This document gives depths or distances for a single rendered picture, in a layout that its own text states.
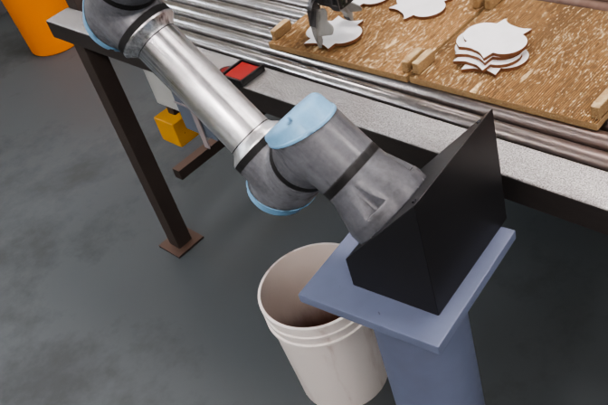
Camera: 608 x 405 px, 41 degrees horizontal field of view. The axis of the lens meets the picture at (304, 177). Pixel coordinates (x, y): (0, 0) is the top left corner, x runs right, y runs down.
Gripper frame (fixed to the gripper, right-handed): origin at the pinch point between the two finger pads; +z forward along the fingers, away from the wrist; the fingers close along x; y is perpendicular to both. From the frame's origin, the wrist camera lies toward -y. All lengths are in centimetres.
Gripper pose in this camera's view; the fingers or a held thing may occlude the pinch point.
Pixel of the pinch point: (333, 32)
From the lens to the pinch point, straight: 192.3
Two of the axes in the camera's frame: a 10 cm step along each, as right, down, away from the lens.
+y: 7.3, 2.8, -6.2
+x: 6.4, -5.9, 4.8
